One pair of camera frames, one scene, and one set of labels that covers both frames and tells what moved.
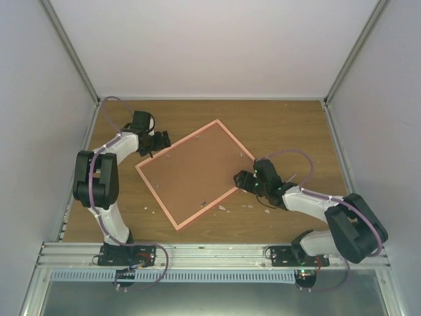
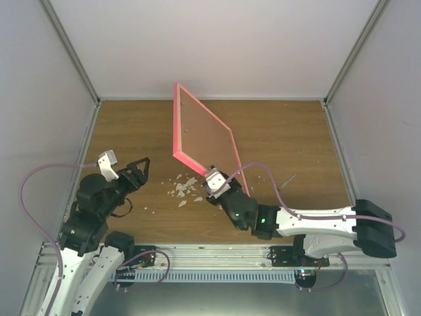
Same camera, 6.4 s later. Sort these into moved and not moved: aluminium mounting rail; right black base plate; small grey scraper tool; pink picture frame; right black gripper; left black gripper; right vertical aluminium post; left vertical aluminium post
Moved: pink picture frame; right black gripper; left black gripper
Not moved: small grey scraper tool; right black base plate; right vertical aluminium post; left vertical aluminium post; aluminium mounting rail
